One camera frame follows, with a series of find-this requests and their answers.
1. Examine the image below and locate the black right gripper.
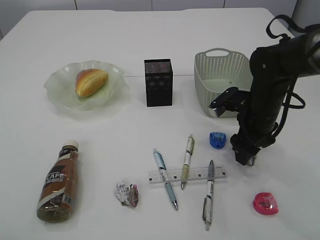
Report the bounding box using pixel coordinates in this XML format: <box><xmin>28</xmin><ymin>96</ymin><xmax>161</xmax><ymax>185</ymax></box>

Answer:
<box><xmin>230</xmin><ymin>129</ymin><xmax>276</xmax><ymax>166</ymax></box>

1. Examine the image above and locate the paper ball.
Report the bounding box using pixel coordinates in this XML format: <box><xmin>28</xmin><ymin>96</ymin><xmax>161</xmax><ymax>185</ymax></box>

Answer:
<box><xmin>247</xmin><ymin>155</ymin><xmax>257</xmax><ymax>167</ymax></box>
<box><xmin>114</xmin><ymin>181</ymin><xmax>139</xmax><ymax>208</ymax></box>

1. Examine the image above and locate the sugared bread bun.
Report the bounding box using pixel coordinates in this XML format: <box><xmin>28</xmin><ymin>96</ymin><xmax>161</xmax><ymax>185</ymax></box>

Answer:
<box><xmin>75</xmin><ymin>68</ymin><xmax>109</xmax><ymax>98</ymax></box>

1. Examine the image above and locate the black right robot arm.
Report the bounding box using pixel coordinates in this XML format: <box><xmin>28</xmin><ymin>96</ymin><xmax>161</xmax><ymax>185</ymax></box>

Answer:
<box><xmin>230</xmin><ymin>14</ymin><xmax>320</xmax><ymax>165</ymax></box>

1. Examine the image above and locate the blue pencil sharpener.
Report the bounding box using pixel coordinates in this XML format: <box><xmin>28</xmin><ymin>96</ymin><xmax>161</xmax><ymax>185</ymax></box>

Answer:
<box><xmin>209</xmin><ymin>132</ymin><xmax>227</xmax><ymax>150</ymax></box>

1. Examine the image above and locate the yellow grip pen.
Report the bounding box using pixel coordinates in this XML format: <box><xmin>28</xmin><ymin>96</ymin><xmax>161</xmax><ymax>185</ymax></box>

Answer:
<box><xmin>181</xmin><ymin>134</ymin><xmax>195</xmax><ymax>190</ymax></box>

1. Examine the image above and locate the pink pencil sharpener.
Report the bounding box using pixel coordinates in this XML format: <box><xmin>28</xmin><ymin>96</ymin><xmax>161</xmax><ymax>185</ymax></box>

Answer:
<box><xmin>252</xmin><ymin>192</ymin><xmax>279</xmax><ymax>215</ymax></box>

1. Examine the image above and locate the grey white pen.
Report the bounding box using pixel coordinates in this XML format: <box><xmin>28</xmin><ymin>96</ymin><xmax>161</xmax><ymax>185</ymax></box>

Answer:
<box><xmin>202</xmin><ymin>160</ymin><xmax>215</xmax><ymax>231</ymax></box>

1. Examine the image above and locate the blue grip pen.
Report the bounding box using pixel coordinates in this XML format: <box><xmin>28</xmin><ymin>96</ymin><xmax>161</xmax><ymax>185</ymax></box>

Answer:
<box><xmin>153</xmin><ymin>148</ymin><xmax>179</xmax><ymax>211</ymax></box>

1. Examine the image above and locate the green plastic basket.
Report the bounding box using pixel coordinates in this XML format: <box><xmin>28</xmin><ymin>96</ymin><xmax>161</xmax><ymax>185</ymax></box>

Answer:
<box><xmin>194</xmin><ymin>48</ymin><xmax>253</xmax><ymax>118</ymax></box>

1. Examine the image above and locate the black mesh pen holder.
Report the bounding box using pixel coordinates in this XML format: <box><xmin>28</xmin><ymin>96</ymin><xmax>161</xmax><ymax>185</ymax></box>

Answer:
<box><xmin>144</xmin><ymin>58</ymin><xmax>173</xmax><ymax>107</ymax></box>

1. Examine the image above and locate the green wavy glass plate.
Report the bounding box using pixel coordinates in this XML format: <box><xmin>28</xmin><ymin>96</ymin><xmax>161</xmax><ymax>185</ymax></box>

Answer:
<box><xmin>43</xmin><ymin>60</ymin><xmax>126</xmax><ymax>113</ymax></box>

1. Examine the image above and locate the clear plastic ruler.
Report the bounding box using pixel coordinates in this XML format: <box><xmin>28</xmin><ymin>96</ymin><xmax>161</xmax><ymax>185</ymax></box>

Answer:
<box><xmin>147</xmin><ymin>166</ymin><xmax>228</xmax><ymax>185</ymax></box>

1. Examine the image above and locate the brown coffee bottle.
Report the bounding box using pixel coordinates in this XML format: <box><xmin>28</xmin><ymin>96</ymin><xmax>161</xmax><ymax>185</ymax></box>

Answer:
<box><xmin>36</xmin><ymin>139</ymin><xmax>79</xmax><ymax>223</ymax></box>

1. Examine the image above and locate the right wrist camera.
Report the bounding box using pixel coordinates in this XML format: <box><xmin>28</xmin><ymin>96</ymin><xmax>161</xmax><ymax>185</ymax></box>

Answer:
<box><xmin>208</xmin><ymin>86</ymin><xmax>250</xmax><ymax>118</ymax></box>

